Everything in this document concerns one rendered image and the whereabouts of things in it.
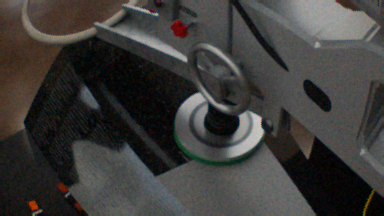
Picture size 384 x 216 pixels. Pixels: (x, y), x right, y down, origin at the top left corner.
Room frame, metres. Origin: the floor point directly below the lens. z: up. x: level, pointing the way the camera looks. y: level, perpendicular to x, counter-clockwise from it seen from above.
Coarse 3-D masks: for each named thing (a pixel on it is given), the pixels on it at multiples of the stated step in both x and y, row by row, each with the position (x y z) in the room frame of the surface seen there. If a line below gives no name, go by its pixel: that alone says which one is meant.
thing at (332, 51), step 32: (256, 0) 0.88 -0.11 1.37; (288, 0) 0.90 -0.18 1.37; (320, 0) 0.92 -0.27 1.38; (256, 32) 0.84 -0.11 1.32; (288, 32) 0.81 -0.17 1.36; (320, 32) 0.79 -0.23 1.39; (352, 32) 0.75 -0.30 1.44; (256, 64) 0.86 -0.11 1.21; (288, 64) 0.81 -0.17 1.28; (320, 64) 0.75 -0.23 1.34; (352, 64) 0.69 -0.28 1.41; (288, 96) 0.80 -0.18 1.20; (320, 96) 0.74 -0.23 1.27; (352, 96) 0.68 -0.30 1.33; (320, 128) 0.73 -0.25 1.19; (352, 128) 0.67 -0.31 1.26; (352, 160) 0.65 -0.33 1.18
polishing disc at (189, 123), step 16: (192, 96) 1.13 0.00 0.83; (192, 112) 1.08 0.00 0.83; (176, 128) 1.03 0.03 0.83; (192, 128) 1.03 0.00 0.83; (240, 128) 1.03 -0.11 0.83; (256, 128) 1.03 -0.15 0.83; (192, 144) 0.98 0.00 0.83; (208, 144) 0.98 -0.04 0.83; (224, 144) 0.98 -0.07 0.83; (240, 144) 0.98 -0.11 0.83; (256, 144) 0.98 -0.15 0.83; (224, 160) 0.94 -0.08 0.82
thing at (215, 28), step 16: (192, 0) 0.96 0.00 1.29; (208, 0) 0.93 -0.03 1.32; (224, 0) 0.91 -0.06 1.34; (160, 16) 1.03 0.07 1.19; (192, 16) 0.96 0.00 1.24; (208, 16) 0.93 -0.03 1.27; (224, 16) 0.91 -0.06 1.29; (160, 32) 1.03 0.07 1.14; (192, 32) 0.96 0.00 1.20; (208, 32) 0.93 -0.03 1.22; (224, 32) 0.91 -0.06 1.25; (176, 48) 0.99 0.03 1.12; (224, 48) 0.91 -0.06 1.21; (224, 64) 0.91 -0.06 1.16
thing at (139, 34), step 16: (128, 16) 1.37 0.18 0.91; (144, 16) 1.32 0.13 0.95; (112, 32) 1.24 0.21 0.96; (128, 32) 1.28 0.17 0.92; (144, 32) 1.26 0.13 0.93; (128, 48) 1.19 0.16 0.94; (144, 48) 1.14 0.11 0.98; (160, 48) 1.11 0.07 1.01; (160, 64) 1.10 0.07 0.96; (176, 64) 1.07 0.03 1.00; (192, 80) 1.03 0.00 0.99; (224, 96) 0.95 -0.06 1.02; (240, 96) 0.94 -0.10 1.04; (256, 96) 0.91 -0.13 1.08; (256, 112) 0.90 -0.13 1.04; (288, 112) 0.85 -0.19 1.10; (272, 128) 0.83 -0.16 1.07; (288, 128) 0.84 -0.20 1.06
